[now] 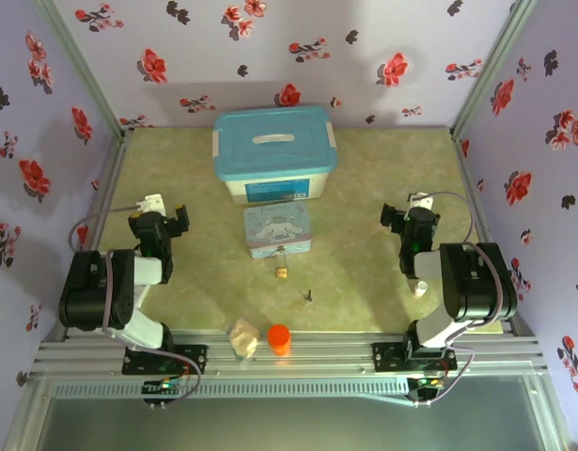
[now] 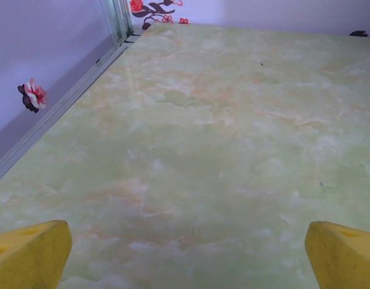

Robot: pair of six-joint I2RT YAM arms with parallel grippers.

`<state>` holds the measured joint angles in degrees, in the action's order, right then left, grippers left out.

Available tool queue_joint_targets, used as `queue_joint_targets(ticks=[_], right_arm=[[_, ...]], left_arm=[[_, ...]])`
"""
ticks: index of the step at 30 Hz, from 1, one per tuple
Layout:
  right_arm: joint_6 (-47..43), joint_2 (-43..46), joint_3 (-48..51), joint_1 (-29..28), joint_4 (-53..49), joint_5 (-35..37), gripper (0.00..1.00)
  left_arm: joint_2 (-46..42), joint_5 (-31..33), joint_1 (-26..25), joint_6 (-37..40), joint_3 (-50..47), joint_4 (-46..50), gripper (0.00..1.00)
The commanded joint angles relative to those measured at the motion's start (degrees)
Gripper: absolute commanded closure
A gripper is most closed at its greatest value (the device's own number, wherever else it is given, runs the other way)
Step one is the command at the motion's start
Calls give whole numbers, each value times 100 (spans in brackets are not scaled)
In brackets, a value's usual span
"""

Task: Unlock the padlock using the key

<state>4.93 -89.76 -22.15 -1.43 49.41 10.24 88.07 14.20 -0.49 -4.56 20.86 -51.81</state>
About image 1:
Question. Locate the pale blue cartoon tin box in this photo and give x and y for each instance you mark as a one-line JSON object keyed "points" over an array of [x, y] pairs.
{"points": [[278, 230]]}

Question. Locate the small dark key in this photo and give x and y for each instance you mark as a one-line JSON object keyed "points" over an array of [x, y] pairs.
{"points": [[308, 295]]}

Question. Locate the small brass padlock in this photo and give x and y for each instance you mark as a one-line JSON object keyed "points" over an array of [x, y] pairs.
{"points": [[282, 272]]}

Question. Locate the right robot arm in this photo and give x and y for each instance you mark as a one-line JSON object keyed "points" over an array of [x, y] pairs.
{"points": [[476, 282]]}

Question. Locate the small white bottle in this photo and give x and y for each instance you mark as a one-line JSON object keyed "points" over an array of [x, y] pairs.
{"points": [[420, 287]]}

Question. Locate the blue lidded plastic storage box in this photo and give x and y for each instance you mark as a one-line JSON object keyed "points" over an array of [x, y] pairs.
{"points": [[274, 150]]}

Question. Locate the beige crumpled bag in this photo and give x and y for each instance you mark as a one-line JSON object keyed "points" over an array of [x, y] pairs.
{"points": [[244, 339]]}

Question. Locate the orange plastic cylinder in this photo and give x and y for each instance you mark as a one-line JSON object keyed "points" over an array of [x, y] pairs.
{"points": [[279, 338]]}

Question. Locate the left circuit board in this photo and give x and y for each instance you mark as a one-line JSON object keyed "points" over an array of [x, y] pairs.
{"points": [[164, 386]]}

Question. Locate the circuit board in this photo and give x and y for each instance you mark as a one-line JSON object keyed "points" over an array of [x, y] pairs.
{"points": [[164, 386], [427, 384]]}

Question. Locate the right circuit board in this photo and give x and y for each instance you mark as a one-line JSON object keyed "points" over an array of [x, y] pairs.
{"points": [[427, 384]]}

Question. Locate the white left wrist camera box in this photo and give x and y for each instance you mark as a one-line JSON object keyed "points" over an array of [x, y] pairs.
{"points": [[152, 203]]}

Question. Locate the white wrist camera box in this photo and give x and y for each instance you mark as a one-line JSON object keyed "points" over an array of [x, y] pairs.
{"points": [[152, 203], [421, 199]]}

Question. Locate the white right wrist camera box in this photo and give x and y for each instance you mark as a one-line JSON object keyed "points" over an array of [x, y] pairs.
{"points": [[421, 199]]}

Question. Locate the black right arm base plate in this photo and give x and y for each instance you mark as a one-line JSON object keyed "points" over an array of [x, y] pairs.
{"points": [[387, 357]]}

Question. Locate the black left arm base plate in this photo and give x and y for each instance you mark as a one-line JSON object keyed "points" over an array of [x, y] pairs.
{"points": [[194, 359]]}

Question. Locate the aluminium front frame rail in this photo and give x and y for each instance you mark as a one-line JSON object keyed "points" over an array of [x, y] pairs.
{"points": [[326, 362]]}

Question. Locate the aluminium corner post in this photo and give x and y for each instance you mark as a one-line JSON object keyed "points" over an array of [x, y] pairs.
{"points": [[495, 70], [82, 70]]}

